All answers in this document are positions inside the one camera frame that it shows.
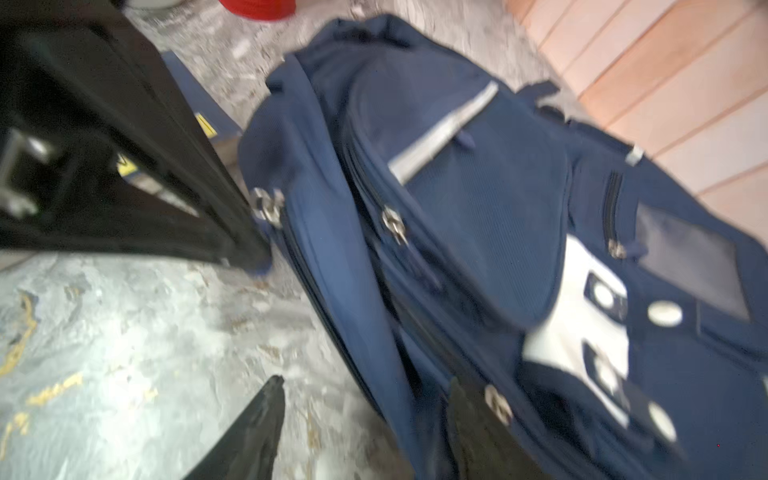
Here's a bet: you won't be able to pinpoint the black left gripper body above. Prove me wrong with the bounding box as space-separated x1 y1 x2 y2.
1 1 272 272

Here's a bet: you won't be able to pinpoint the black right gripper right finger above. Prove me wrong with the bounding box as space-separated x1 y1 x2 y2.
447 377 549 480

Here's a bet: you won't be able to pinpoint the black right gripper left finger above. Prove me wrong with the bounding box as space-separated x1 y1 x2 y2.
185 375 286 480

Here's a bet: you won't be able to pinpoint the navy blue notebook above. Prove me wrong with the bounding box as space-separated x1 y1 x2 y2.
161 51 242 167

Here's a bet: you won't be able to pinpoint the navy blue student backpack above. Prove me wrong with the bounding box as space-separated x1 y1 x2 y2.
239 15 767 479

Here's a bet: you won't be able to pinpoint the red pencil cup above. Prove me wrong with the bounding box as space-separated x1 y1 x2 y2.
219 0 296 21

